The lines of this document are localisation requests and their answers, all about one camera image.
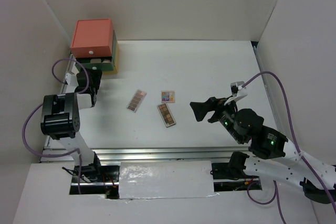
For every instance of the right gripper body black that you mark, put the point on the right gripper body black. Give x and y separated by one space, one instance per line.
222 113

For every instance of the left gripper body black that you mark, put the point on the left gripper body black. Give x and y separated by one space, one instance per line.
95 76

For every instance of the coral top drawer box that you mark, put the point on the coral top drawer box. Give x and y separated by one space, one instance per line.
92 38

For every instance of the bare peach makeup puff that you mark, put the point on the bare peach makeup puff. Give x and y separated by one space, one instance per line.
95 60

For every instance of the green drawer box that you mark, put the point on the green drawer box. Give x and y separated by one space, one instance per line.
86 61

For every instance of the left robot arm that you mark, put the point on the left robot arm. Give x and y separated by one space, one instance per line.
60 119

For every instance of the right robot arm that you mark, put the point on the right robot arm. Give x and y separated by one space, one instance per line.
271 154

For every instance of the brown eyeshadow palette silver case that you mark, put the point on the brown eyeshadow palette silver case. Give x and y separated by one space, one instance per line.
166 115

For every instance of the colourful square eyeshadow palette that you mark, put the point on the colourful square eyeshadow palette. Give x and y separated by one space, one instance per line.
167 96

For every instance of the long pink-brown eyeshadow palette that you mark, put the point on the long pink-brown eyeshadow palette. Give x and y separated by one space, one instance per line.
136 101

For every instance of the white foil-edged cover panel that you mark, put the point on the white foil-edged cover panel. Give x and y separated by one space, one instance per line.
163 180

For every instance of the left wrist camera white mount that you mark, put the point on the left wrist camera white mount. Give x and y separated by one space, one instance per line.
71 79

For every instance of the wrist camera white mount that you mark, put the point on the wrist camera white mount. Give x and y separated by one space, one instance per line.
238 90
71 79

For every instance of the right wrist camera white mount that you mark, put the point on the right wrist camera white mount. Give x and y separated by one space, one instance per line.
238 90

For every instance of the aluminium table rail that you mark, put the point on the aluminium table rail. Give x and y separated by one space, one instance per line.
117 155

